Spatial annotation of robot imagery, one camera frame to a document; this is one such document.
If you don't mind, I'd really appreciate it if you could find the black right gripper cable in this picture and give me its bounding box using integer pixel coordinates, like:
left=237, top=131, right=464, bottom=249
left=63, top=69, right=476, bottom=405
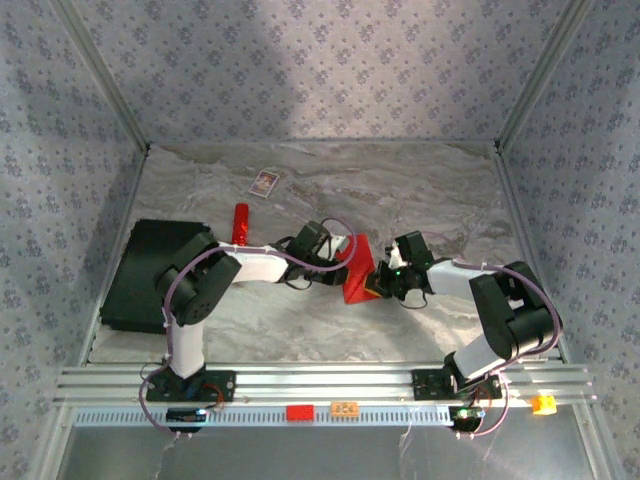
left=398, top=288, right=429, bottom=310

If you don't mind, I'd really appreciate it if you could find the aluminium frame post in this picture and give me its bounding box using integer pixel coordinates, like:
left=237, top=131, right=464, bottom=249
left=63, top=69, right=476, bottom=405
left=493, top=0, right=596, bottom=152

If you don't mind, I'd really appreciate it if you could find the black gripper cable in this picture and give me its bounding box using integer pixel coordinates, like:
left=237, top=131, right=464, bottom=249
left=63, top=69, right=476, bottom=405
left=272, top=234, right=315, bottom=292
left=398, top=288, right=429, bottom=310

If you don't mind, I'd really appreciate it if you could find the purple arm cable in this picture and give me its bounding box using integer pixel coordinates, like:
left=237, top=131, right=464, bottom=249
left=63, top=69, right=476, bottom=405
left=419, top=230, right=564, bottom=440
left=138, top=216, right=359, bottom=441

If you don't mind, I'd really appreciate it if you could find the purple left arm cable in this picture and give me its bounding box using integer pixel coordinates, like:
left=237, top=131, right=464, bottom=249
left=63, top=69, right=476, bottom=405
left=138, top=216, right=359, bottom=441

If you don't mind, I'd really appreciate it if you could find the red rhinestone cylinder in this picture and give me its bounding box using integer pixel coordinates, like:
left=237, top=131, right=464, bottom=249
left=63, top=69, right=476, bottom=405
left=230, top=202, right=251, bottom=249

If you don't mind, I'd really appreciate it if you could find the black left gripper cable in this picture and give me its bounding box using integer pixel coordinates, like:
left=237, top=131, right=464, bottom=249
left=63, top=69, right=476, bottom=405
left=272, top=234, right=315, bottom=292

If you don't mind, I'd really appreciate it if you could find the black ribbed case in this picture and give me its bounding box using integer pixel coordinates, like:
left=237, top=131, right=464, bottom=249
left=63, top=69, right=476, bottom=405
left=98, top=218, right=214, bottom=335

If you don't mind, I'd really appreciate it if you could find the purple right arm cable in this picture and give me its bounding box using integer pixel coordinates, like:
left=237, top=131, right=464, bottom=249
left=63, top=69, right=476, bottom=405
left=419, top=230, right=564, bottom=440

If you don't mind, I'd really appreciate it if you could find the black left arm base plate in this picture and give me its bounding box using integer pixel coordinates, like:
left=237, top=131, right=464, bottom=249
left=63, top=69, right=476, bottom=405
left=144, top=368, right=237, bottom=404

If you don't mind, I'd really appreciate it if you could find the slotted grey cable duct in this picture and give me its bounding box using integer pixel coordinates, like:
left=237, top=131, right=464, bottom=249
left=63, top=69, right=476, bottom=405
left=72, top=404, right=482, bottom=429

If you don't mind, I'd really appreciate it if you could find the aluminium table side rail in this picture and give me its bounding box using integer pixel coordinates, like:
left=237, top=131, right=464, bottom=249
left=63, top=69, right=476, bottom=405
left=74, top=147, right=151, bottom=366
left=493, top=147, right=571, bottom=364

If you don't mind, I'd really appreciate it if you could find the small picture card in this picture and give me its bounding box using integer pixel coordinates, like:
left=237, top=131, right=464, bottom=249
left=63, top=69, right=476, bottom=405
left=248, top=169, right=280, bottom=198

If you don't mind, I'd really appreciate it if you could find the black controller board with led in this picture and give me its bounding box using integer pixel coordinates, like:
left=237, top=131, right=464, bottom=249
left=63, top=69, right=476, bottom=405
left=448, top=405, right=486, bottom=432

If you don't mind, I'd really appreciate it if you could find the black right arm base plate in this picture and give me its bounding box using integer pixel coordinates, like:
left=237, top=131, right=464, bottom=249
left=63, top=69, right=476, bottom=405
left=410, top=368, right=504, bottom=401

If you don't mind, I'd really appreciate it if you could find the yellow orange plastic block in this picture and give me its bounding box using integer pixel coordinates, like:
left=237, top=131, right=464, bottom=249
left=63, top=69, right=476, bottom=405
left=530, top=394, right=558, bottom=416

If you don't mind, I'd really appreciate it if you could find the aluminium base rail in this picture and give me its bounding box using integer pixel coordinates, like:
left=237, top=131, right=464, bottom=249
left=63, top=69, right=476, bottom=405
left=52, top=363, right=599, bottom=406

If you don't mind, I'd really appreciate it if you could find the red square paper sheet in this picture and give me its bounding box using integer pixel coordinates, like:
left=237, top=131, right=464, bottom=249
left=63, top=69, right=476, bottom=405
left=334, top=233, right=376, bottom=305

